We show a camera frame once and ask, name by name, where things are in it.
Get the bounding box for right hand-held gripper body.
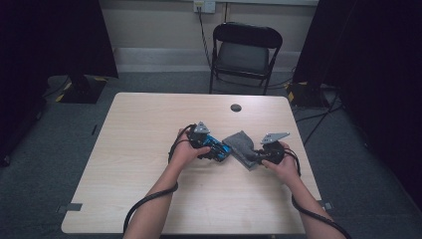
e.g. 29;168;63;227
260;131;292;165

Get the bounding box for grey cloth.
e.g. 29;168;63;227
221;129;264;171

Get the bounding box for right hand-held gripper cable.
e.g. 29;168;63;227
283;147;353;239

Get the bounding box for left hand-held gripper cable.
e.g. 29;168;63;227
122;122;197;235

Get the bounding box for black floor cables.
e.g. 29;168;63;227
294;89;344;147

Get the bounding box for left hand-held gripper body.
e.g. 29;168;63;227
186;120;214;151

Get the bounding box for white wall socket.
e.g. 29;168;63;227
193;0;217;15

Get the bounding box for black folding chair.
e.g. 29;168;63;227
208;21;284;96

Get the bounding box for blue toy car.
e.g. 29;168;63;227
198;133;233;164

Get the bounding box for dark curtain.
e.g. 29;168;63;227
293;0;422;211
0;0;119;167

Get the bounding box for person's left hand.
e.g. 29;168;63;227
169;128;212;173

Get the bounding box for black stand base yellow tape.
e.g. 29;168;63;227
285;81;330;110

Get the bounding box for person's right hand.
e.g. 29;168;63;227
261;140;302;191

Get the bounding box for hand-held gripper cable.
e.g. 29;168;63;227
122;122;197;235
283;147;353;239

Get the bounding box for black wall socket cable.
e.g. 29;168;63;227
197;7;214;69

